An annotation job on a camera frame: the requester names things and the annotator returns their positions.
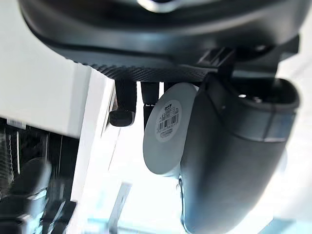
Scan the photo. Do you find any grey metal bar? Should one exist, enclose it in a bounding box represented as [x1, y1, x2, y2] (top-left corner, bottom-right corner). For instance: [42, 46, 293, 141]
[108, 182, 133, 234]

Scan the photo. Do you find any dark appliance interior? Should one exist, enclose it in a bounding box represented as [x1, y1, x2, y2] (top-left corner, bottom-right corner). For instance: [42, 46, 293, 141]
[0, 117, 80, 234]

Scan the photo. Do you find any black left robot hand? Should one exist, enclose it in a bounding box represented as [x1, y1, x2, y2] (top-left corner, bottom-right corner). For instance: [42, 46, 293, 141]
[18, 0, 312, 234]

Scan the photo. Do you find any white cup with barcode label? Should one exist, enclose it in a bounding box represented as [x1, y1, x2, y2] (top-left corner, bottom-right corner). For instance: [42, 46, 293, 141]
[142, 82, 198, 182]

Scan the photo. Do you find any white kitchen cabinet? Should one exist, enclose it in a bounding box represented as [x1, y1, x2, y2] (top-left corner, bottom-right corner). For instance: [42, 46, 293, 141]
[0, 0, 122, 205]

